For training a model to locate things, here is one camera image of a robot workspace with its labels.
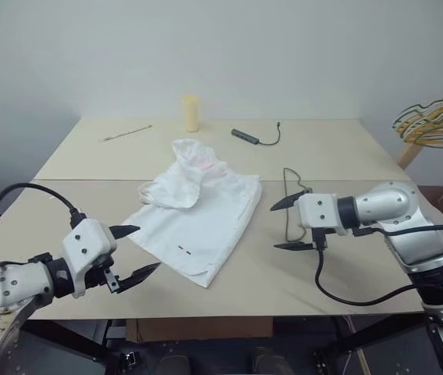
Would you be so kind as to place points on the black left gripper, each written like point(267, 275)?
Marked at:
point(98, 273)

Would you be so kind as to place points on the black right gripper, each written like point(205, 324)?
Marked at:
point(320, 239)

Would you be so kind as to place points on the white shorts garment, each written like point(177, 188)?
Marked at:
point(190, 218)

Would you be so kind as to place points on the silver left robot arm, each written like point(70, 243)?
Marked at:
point(14, 281)

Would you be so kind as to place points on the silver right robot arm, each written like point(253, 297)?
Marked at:
point(385, 199)

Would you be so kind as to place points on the wooden clothes rack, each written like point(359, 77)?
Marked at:
point(408, 156)

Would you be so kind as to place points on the pale yellow cylindrical container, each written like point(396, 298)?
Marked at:
point(190, 113)

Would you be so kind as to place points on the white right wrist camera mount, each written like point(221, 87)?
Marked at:
point(316, 213)

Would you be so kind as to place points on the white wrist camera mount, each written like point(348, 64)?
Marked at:
point(316, 213)
point(84, 238)

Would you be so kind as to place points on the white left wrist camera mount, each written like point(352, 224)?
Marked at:
point(84, 238)

